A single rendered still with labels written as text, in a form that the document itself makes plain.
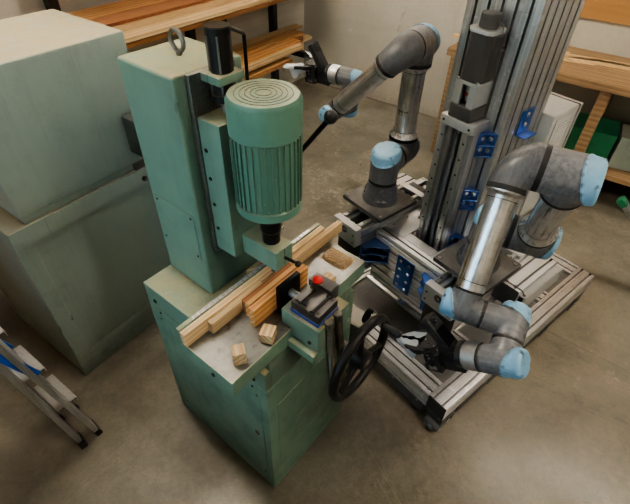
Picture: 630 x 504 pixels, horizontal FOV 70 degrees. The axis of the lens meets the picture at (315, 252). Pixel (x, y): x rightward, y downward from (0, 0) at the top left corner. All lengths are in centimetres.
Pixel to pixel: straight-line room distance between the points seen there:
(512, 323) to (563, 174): 37
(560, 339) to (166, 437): 202
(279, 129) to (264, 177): 13
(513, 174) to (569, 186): 12
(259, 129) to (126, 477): 159
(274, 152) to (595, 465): 192
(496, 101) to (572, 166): 52
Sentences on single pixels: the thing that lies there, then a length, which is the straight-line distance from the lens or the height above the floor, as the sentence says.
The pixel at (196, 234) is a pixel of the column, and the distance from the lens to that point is 138.
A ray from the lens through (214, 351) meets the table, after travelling 127.
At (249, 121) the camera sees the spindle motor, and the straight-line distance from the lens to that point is 101.
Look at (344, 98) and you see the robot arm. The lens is 181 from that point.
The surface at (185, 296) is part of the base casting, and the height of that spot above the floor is 80.
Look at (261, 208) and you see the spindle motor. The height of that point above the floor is 125.
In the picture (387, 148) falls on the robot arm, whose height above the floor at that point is 105.
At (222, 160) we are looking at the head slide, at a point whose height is 133.
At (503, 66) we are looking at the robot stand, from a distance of 161.
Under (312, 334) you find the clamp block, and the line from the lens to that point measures 124.
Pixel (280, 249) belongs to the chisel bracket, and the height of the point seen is 107.
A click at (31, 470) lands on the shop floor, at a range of 234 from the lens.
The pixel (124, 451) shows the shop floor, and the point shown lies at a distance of 223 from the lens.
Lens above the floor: 191
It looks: 42 degrees down
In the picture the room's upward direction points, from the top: 2 degrees clockwise
